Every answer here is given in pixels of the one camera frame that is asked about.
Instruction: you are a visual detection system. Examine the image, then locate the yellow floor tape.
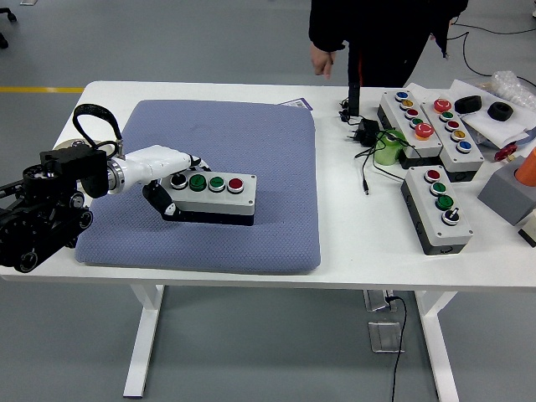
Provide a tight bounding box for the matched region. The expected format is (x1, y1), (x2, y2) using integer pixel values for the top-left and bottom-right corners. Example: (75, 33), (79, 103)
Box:
(0, 86), (86, 94)

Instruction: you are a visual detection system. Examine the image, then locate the person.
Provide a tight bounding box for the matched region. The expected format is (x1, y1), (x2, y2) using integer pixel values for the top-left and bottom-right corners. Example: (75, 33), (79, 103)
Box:
(308, 0), (469, 89)

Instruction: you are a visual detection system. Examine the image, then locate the small metal floor bracket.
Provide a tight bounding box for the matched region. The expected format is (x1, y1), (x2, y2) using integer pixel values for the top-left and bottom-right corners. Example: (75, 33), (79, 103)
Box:
(363, 289), (399, 313)

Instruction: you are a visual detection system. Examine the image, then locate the black office chair base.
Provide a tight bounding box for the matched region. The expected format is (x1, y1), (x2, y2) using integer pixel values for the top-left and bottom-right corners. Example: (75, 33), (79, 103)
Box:
(0, 8), (18, 49)

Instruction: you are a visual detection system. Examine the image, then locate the red knob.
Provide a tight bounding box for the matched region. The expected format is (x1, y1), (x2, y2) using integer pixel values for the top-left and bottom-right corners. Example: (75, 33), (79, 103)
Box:
(493, 142), (520, 163)

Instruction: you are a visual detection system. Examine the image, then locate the large white paper sheet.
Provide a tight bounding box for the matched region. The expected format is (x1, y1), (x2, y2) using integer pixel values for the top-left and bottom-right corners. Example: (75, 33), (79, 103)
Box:
(447, 79), (536, 150)

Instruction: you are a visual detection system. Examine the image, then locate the clear bubble wrap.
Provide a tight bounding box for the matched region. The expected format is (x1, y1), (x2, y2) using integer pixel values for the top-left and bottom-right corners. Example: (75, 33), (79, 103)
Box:
(489, 70), (536, 111)

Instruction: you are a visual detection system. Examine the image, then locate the small white paper sheet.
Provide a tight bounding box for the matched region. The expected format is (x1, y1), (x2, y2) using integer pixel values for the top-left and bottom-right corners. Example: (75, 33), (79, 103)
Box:
(405, 82), (441, 104)

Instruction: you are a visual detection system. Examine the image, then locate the long black floor cable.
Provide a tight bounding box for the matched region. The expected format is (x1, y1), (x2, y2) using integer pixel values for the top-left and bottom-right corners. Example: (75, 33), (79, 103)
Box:
(441, 23), (536, 79)

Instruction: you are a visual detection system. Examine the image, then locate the white table leg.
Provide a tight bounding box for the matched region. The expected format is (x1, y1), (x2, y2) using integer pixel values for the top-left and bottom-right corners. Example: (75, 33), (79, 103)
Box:
(122, 284), (165, 399)
(414, 291), (461, 402)

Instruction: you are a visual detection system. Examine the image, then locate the small white box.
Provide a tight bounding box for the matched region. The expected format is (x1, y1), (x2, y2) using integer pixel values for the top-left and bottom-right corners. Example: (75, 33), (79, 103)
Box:
(517, 209), (536, 248)

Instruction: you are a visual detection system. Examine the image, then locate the person's right hand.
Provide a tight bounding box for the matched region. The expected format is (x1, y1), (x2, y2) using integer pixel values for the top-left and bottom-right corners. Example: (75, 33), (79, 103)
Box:
(309, 43), (338, 80)

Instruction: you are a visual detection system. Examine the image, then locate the orange cylinder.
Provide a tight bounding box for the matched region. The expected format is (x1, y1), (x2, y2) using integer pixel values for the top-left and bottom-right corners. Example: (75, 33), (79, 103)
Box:
(514, 147), (536, 188)

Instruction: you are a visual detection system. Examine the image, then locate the green plastic cylinder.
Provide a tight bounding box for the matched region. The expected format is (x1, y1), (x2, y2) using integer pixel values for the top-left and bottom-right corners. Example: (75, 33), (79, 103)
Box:
(374, 129), (407, 166)

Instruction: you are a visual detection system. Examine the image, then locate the black adapter cord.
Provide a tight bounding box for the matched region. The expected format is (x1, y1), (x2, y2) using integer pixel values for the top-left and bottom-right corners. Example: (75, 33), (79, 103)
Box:
(354, 129), (424, 196)

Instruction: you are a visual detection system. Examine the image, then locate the black floor power cable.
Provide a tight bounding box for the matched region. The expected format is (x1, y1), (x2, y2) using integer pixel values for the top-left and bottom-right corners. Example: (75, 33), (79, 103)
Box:
(384, 295), (408, 402)

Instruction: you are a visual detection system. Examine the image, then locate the blue-grey padded mat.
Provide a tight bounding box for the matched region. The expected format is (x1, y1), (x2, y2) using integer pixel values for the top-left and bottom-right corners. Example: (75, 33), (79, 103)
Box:
(74, 99), (322, 276)

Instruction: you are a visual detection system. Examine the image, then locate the grey block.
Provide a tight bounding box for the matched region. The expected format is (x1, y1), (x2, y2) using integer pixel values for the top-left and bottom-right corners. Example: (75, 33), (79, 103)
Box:
(477, 155), (536, 227)

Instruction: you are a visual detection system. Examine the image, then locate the black upright rectangular device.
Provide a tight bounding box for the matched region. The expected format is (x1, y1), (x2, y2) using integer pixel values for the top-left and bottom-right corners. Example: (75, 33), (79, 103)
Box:
(348, 82), (362, 117)

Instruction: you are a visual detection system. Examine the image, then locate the cream shallow dish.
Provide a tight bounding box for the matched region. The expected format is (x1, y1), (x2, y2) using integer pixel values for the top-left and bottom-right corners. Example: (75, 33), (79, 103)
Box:
(53, 137), (121, 162)

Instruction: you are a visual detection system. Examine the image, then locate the grey five-button control box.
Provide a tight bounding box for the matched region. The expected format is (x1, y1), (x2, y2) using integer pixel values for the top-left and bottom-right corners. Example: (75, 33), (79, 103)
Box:
(420, 98), (486, 183)
(376, 89), (444, 169)

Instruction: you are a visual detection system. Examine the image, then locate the black foam ring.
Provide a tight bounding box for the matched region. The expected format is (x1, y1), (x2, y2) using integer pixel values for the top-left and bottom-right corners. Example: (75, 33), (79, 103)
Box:
(454, 95), (483, 115)
(487, 101), (514, 122)

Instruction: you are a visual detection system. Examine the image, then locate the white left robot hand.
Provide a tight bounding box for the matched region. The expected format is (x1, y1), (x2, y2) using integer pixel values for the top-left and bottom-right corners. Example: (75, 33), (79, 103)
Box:
(122, 144), (213, 223)

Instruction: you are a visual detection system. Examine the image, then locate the grey four-button control box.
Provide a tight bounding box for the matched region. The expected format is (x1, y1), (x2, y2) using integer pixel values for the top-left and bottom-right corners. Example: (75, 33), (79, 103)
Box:
(161, 171), (258, 227)
(400, 165), (474, 256)

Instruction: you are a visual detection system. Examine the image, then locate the purple-edged label card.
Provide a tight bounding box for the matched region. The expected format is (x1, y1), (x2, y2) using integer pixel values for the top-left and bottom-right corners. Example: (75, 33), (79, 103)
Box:
(279, 98), (314, 111)

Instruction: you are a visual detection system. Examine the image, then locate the large metal floor bracket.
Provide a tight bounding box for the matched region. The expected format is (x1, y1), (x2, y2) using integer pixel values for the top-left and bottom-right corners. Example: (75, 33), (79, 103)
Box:
(368, 320), (406, 354)

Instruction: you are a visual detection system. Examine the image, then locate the black power adapter plug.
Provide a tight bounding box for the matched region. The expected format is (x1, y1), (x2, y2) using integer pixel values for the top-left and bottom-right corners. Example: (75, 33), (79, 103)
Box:
(345, 118), (381, 147)

